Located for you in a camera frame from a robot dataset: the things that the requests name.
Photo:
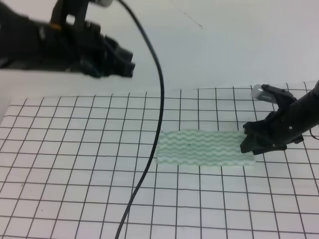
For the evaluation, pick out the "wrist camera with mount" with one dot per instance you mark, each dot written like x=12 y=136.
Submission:
x=282 y=98
x=75 y=8

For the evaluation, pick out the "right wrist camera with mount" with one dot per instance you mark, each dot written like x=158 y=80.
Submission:
x=282 y=98

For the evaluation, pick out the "green wavy striped towel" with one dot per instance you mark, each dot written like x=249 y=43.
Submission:
x=202 y=148

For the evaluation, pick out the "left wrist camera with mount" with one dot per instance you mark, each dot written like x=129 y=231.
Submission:
x=75 y=8

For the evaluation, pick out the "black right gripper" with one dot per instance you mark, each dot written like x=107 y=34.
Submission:
x=270 y=134

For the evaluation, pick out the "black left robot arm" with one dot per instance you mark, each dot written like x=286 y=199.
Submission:
x=19 y=40

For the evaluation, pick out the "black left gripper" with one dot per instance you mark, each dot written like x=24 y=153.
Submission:
x=87 y=52

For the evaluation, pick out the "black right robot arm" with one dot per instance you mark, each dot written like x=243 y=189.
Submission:
x=303 y=114

